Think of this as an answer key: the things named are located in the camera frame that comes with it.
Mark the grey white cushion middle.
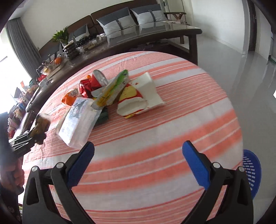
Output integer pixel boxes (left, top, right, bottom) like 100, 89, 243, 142
97, 7, 136, 35

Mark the dark green snack bag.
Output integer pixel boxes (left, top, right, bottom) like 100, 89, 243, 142
95, 107, 109, 126

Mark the brown wrapper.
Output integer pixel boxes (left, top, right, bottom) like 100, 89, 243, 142
28, 113, 51, 145

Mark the dark wooden sofa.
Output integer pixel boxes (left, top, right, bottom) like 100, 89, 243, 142
38, 0, 164, 63

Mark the grey white cushion left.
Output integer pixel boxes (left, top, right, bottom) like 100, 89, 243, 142
68, 24, 90, 43

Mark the crushed red soda can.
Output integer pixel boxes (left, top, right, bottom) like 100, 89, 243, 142
78, 70, 108, 98

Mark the blue plastic trash basket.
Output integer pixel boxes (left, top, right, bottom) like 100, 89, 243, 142
242, 149, 262, 199

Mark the dark wooden coffee table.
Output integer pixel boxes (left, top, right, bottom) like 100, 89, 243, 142
26, 22, 202, 112

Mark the glass fruit bowl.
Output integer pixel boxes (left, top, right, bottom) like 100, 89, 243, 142
35, 56, 67, 76

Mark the grey white cushion right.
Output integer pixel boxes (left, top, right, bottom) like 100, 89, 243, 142
131, 4, 167, 25

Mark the person left hand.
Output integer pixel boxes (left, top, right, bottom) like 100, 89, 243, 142
1, 158, 25, 192

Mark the glass snack bowl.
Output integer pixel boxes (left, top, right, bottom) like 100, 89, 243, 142
76, 35, 107, 54

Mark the white red paper box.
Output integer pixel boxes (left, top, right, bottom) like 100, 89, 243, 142
116, 72, 165, 119

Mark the clear plastic food box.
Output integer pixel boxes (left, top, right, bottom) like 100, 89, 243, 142
58, 98, 101, 149

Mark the grey white cushion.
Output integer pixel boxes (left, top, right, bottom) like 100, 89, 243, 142
97, 7, 136, 35
131, 4, 167, 25
68, 24, 90, 43

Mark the side table with bottles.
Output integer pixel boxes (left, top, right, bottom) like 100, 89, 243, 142
7, 79, 38, 139

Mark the potted green plant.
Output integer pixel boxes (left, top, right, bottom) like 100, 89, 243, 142
52, 27, 69, 50

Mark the orange white snack wrapper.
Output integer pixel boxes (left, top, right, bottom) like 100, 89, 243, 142
62, 88, 81, 106

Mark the green yellow snack wrapper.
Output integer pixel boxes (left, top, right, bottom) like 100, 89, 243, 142
92, 70, 130, 110

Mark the grey curtain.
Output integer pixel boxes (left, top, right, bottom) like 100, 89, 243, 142
6, 18, 42, 80

